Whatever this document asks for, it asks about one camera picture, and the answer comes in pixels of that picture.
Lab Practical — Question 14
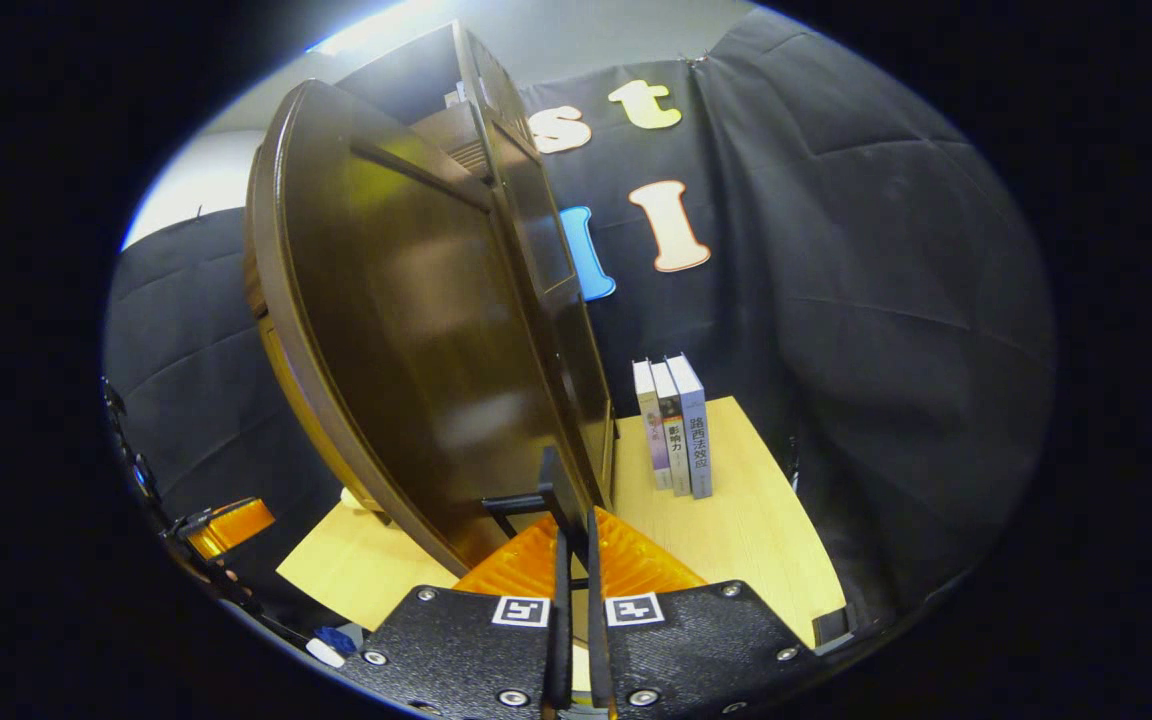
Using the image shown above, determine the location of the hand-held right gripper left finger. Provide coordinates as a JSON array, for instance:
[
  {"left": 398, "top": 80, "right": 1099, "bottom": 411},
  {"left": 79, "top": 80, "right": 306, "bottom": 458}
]
[{"left": 336, "top": 515, "right": 574, "bottom": 716}]

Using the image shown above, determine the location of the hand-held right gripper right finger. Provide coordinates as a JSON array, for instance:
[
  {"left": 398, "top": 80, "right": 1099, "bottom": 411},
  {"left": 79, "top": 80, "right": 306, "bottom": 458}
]
[{"left": 586, "top": 505, "right": 822, "bottom": 716}]

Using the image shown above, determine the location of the wooden cabinet door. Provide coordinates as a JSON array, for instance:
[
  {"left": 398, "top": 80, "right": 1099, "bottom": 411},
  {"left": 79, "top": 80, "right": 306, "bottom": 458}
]
[{"left": 244, "top": 80, "right": 592, "bottom": 579}]

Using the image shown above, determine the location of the wooden double-door shoe cabinet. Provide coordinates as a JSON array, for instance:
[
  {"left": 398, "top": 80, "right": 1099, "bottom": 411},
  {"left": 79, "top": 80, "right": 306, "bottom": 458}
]
[{"left": 336, "top": 20, "right": 617, "bottom": 511}]

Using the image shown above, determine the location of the white spine book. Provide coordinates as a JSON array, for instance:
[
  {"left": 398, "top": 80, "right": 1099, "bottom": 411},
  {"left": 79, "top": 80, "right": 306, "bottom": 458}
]
[{"left": 650, "top": 360, "right": 693, "bottom": 496}]

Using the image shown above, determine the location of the pink spine book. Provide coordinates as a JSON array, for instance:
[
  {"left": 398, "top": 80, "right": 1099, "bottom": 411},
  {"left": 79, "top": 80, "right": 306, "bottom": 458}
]
[{"left": 633, "top": 360, "right": 674, "bottom": 491}]

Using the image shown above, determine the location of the blue-grey spine book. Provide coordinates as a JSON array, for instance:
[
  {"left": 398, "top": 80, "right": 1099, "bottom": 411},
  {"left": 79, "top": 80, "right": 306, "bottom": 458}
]
[{"left": 666, "top": 353, "right": 714, "bottom": 499}]

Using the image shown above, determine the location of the black backdrop cloth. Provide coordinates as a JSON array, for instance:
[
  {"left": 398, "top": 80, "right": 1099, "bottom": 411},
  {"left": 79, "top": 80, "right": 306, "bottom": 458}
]
[{"left": 104, "top": 10, "right": 1055, "bottom": 641}]

